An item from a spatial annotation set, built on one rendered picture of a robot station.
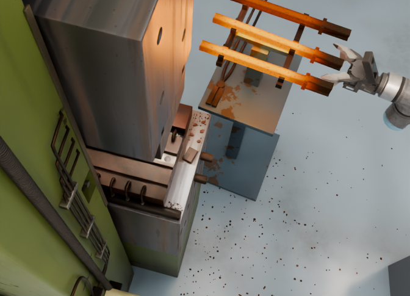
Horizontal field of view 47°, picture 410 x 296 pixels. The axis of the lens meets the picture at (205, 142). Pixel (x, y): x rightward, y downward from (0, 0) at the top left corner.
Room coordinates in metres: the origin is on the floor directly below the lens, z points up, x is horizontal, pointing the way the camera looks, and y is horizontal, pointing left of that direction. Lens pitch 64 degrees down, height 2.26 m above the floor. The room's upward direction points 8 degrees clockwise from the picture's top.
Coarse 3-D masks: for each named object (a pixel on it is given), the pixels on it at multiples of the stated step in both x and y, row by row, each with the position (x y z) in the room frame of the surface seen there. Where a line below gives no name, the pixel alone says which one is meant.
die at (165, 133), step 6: (180, 84) 0.57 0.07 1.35; (180, 90) 0.57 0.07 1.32; (180, 96) 0.58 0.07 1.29; (174, 102) 0.53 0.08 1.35; (174, 108) 0.53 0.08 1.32; (174, 114) 0.53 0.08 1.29; (168, 120) 0.48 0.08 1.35; (168, 126) 0.48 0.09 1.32; (162, 132) 0.44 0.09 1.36; (168, 132) 0.48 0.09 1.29; (162, 138) 0.43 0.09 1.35; (162, 144) 0.43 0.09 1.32; (162, 150) 0.43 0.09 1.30; (156, 156) 0.42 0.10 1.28
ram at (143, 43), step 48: (48, 0) 0.41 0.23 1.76; (96, 0) 0.42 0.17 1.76; (144, 0) 0.44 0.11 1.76; (192, 0) 0.65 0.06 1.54; (48, 48) 0.38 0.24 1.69; (96, 48) 0.38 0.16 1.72; (144, 48) 0.38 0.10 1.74; (96, 96) 0.38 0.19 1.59; (144, 96) 0.37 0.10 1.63; (96, 144) 0.38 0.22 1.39; (144, 144) 0.37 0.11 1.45
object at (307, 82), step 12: (204, 48) 0.95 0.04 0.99; (216, 48) 0.96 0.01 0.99; (240, 60) 0.92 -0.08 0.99; (252, 60) 0.93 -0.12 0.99; (264, 72) 0.90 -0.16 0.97; (276, 72) 0.90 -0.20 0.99; (288, 72) 0.90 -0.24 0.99; (300, 84) 0.87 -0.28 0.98; (312, 84) 0.87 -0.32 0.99; (324, 84) 0.87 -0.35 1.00
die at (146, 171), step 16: (176, 144) 0.59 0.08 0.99; (96, 160) 0.51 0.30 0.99; (112, 160) 0.51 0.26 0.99; (128, 160) 0.52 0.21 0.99; (176, 160) 0.55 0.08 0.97; (112, 176) 0.47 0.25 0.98; (128, 176) 0.47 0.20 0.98; (144, 176) 0.48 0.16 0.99; (160, 176) 0.48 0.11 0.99; (128, 192) 0.43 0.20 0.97; (144, 192) 0.43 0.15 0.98; (160, 192) 0.44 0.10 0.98
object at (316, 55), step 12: (216, 12) 1.11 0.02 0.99; (228, 24) 1.06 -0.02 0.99; (240, 24) 1.07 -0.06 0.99; (252, 36) 1.04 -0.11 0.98; (264, 36) 1.03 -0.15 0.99; (276, 36) 1.04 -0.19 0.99; (288, 48) 1.01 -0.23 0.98; (300, 48) 1.00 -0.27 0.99; (312, 60) 0.97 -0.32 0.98; (324, 60) 0.98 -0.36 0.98; (336, 60) 0.97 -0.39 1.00
